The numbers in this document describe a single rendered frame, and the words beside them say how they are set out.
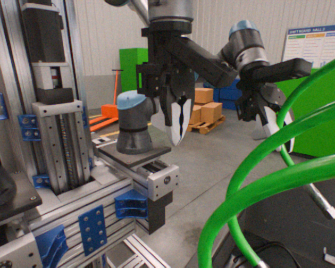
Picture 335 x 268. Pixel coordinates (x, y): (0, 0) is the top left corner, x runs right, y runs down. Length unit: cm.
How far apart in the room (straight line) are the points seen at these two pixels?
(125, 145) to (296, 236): 64
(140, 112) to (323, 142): 314
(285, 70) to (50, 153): 71
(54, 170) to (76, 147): 11
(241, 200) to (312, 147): 351
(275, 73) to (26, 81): 72
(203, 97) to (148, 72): 441
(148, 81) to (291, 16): 682
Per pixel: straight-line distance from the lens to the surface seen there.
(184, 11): 36
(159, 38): 38
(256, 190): 17
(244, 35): 60
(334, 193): 70
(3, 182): 70
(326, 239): 77
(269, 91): 50
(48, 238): 75
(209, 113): 448
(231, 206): 18
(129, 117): 79
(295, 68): 46
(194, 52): 32
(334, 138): 363
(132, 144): 82
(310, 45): 680
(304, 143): 367
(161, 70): 35
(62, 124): 79
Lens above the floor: 138
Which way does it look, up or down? 19 degrees down
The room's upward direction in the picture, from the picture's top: straight up
